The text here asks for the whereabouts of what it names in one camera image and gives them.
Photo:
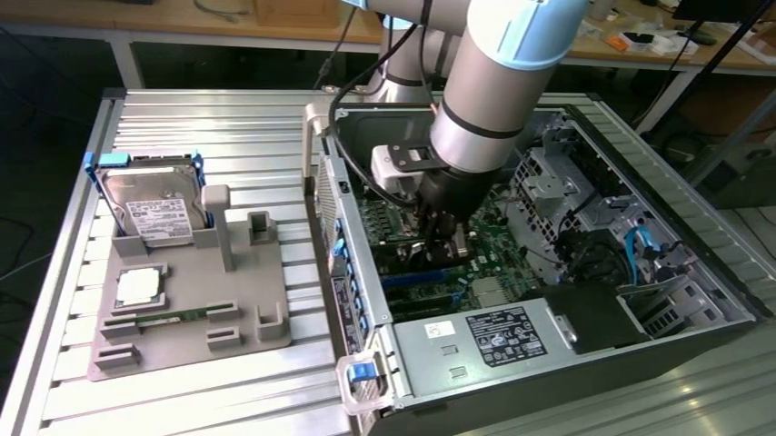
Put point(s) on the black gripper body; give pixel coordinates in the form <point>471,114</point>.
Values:
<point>454,193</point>

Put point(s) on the black graphics card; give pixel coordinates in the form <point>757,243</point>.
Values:
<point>399,259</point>

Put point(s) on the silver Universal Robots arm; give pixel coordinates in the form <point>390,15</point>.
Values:
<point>485,91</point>

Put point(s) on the green motherboard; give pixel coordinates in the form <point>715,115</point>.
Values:
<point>497,254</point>

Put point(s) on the silver chipset heat sink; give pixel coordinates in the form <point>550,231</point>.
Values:
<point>494,291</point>

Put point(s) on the large metal disk bay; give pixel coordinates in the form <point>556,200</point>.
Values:
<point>552,191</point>

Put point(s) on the grey power supply unit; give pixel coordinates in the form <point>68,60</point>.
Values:
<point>439,352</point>

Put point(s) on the blue case latch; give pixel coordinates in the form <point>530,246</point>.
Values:
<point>358,372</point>

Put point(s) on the black open PC case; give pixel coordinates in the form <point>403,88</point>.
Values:
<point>545,395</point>

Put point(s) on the small metal disk bay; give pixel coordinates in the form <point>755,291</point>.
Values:
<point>664,313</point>

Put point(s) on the grey parts rack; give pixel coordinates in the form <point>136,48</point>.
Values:
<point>194,281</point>

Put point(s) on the small orange box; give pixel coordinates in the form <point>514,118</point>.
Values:
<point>616,42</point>

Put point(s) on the wooden desk with white legs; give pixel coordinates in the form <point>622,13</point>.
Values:
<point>151,22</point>
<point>666,62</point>

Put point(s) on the green RAM stick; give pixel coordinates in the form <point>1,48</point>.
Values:
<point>175,314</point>

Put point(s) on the hard disk in blue caddy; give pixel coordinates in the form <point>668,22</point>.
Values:
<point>151,200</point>

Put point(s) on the white foam block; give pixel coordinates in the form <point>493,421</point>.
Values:
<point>664,44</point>

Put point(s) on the grey metal stand leg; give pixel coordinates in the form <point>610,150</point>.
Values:
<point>733,136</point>

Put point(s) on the dark grey cabinet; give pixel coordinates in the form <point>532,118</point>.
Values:
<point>745,181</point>

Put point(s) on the silver CPU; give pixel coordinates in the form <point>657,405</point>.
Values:
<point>140,287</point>

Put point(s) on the black stand pole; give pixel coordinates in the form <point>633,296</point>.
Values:
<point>729,41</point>

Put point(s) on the black monitor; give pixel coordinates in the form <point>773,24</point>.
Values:
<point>727,9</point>

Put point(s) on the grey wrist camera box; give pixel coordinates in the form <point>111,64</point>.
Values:
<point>387,172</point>

